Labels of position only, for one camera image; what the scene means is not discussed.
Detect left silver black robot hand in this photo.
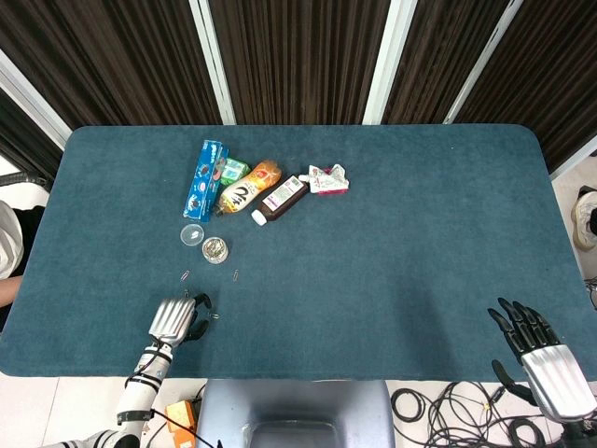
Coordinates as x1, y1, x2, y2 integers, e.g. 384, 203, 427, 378
147, 292, 214, 347

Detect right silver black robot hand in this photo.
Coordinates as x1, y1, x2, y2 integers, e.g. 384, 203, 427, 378
487, 297, 597, 424

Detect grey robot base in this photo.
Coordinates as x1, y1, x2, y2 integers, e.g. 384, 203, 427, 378
195, 378, 396, 448

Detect small container of clips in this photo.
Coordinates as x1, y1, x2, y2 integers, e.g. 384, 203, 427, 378
201, 235, 229, 265

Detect clear plastic lid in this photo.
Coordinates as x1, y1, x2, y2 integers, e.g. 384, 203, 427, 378
179, 224, 206, 247

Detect orange box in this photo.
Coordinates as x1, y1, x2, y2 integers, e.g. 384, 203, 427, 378
165, 399, 200, 447

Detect blue cookie box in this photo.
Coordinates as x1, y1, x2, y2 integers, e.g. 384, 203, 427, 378
182, 139, 229, 223

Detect orange drink bottle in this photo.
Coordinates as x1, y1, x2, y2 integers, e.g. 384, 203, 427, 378
213, 159, 284, 217

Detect white sneaker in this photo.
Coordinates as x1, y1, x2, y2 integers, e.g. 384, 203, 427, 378
571, 185, 597, 252

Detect small green carton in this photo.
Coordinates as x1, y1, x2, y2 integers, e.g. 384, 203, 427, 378
218, 157, 252, 187

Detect brown bottle white cap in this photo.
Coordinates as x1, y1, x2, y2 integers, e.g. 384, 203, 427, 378
250, 174, 311, 227

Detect person's bare leg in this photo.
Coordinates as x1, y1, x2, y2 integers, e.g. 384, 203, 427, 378
0, 274, 24, 309

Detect person's white shirt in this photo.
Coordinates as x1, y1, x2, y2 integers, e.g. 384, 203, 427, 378
0, 200, 25, 277

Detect teal felt table cover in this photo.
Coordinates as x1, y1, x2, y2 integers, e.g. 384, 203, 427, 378
0, 123, 597, 380

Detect crumpled pink white pouch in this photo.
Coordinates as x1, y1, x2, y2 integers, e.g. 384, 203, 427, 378
298, 162, 351, 196

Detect dark slatted panel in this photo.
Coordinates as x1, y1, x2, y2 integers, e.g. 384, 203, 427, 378
382, 0, 510, 125
0, 0, 223, 128
0, 88, 64, 181
454, 0, 597, 174
208, 0, 392, 126

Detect tangled black floor cables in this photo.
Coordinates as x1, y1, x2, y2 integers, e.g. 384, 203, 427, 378
390, 381, 575, 448

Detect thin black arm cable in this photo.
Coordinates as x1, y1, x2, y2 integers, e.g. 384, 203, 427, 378
149, 408, 225, 448

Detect white frame post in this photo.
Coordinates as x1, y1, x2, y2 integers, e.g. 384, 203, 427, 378
188, 0, 237, 125
0, 49, 74, 150
442, 0, 524, 125
362, 0, 418, 125
549, 147, 597, 181

